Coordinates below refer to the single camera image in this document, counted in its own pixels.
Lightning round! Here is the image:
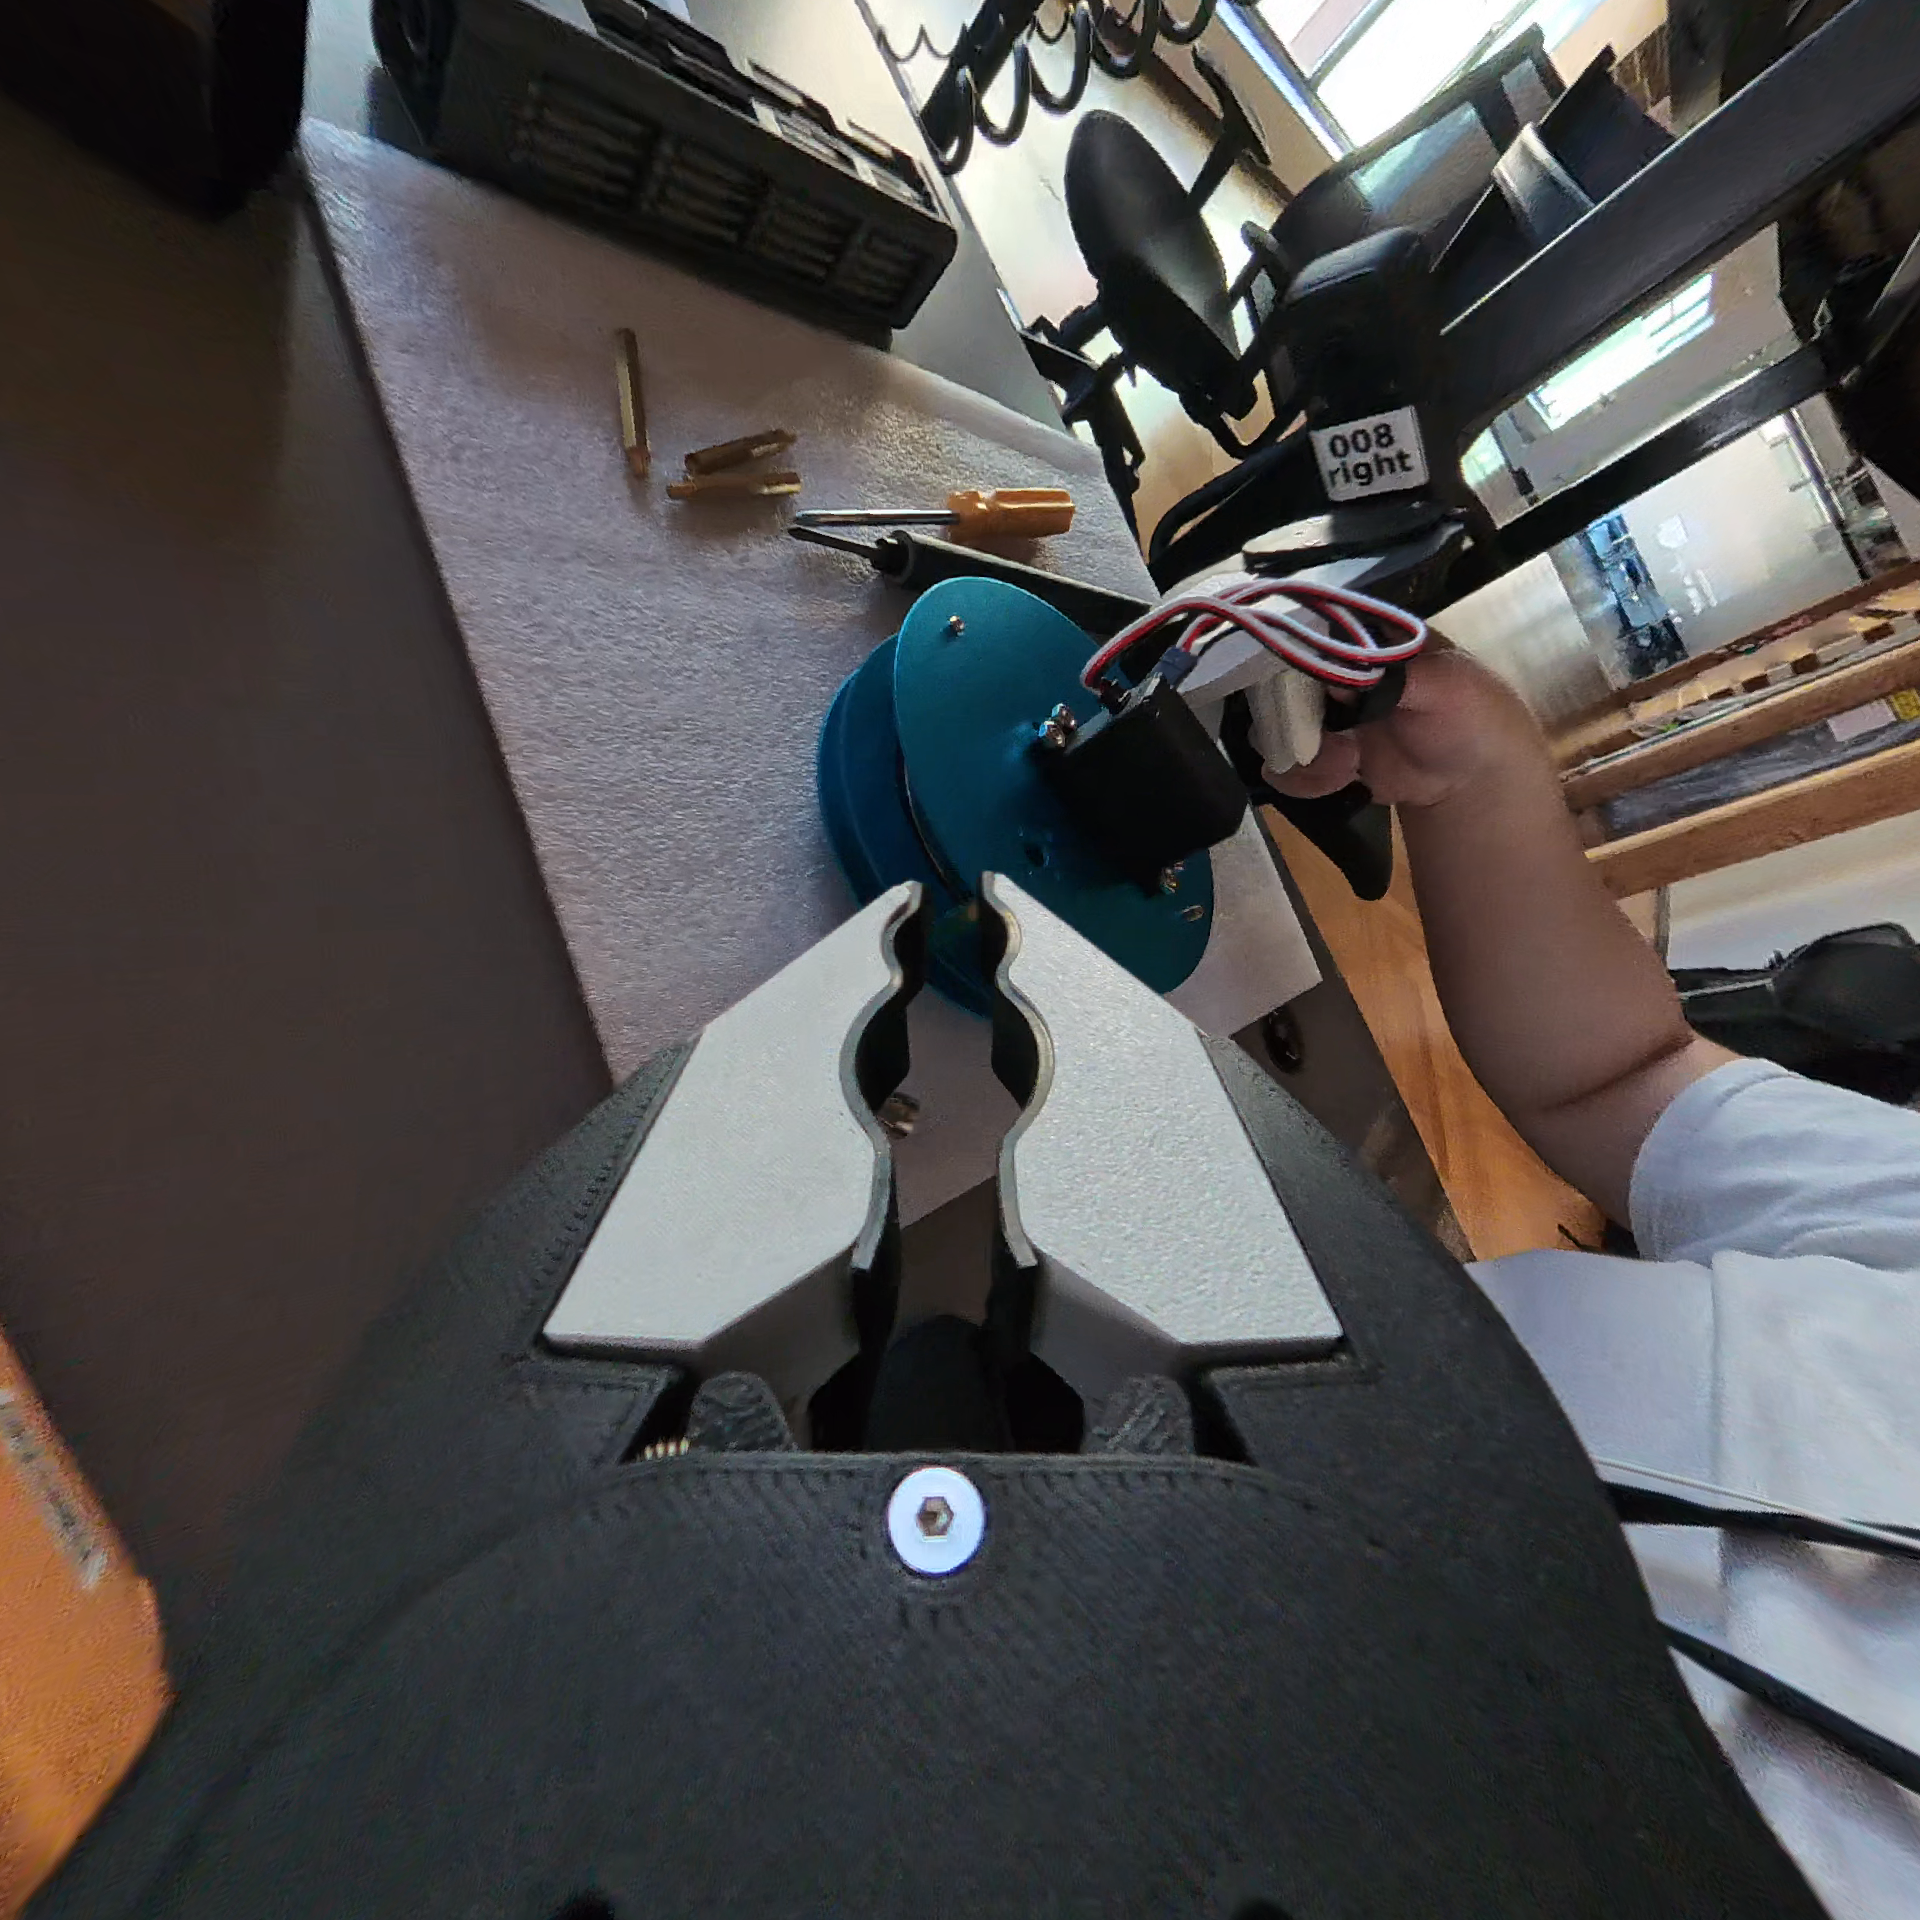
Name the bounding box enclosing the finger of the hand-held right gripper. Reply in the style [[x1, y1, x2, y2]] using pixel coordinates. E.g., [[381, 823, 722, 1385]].
[[1151, 564, 1399, 700]]

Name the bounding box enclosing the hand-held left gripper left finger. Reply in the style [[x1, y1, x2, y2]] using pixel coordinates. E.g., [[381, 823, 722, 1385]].
[[541, 880, 926, 1452]]

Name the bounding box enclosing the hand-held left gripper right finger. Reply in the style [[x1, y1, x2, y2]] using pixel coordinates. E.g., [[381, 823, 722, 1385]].
[[977, 872, 1343, 1452]]

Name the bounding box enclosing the black servo motor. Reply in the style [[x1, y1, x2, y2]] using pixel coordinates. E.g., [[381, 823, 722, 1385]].
[[1034, 678, 1254, 894]]

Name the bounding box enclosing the blue round metal plate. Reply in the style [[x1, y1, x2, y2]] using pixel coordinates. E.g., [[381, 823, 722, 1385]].
[[892, 574, 1221, 996]]

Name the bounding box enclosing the person's right forearm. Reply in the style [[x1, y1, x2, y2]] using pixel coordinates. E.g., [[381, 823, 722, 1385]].
[[1384, 752, 1749, 1233]]

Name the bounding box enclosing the black standing desk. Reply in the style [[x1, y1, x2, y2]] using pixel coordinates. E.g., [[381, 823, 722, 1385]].
[[1432, 0, 1920, 530]]

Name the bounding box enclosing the grey desk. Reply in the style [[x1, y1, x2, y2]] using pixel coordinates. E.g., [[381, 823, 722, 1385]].
[[0, 0, 1476, 1700]]

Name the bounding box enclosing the person's right hand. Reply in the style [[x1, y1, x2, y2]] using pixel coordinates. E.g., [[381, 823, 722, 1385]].
[[1265, 637, 1546, 813]]

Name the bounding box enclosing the black office chair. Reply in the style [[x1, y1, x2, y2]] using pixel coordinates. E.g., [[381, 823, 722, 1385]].
[[1064, 109, 1281, 452]]

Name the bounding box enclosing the grey foam mat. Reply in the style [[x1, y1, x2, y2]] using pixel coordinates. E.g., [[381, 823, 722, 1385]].
[[299, 118, 1320, 1222]]

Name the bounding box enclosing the person's white shirt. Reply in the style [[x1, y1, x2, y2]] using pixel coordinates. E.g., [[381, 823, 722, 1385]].
[[1462, 1060, 1920, 1920]]

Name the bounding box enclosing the black screwdriver bit case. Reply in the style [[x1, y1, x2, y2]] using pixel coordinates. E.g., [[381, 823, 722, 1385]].
[[372, 0, 957, 349]]

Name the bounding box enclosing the orange cardboard box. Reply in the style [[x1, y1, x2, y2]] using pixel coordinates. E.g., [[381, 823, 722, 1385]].
[[0, 1326, 176, 1880]]

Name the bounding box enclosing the black foam block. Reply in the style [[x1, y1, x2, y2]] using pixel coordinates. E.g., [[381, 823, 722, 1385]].
[[0, 0, 312, 219]]

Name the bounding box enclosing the red white servo cable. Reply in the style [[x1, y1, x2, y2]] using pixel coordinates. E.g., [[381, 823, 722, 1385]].
[[1081, 578, 1429, 709]]

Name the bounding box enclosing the yellow handled screwdriver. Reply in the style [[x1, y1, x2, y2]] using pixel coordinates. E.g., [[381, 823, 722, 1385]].
[[790, 488, 1076, 549]]

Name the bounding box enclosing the black handled screwdriver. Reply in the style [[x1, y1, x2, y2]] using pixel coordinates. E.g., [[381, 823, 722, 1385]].
[[789, 523, 1162, 629]]

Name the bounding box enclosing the black coiled cable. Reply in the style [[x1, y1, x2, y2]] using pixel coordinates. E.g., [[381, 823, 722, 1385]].
[[913, 0, 1248, 157]]

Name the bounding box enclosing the black strap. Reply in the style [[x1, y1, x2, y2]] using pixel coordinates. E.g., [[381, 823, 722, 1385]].
[[1598, 1477, 1920, 1559], [1655, 1620, 1920, 1795]]

